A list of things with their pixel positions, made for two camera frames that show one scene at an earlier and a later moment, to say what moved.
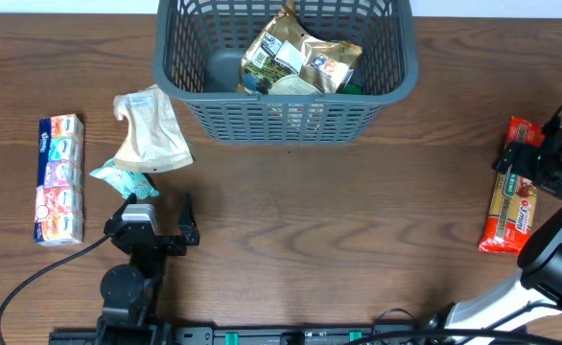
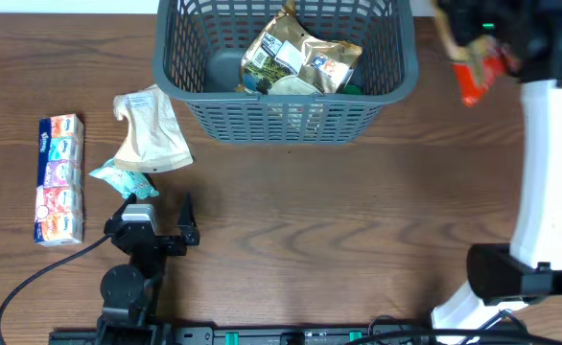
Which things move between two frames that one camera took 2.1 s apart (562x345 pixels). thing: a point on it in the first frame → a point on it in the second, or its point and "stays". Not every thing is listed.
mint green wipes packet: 126,183 stays
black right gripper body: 543,167 → 480,17
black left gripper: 176,246 stays
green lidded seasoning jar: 352,90 stays
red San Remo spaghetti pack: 514,199 → 474,80
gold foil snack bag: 283,57 stays
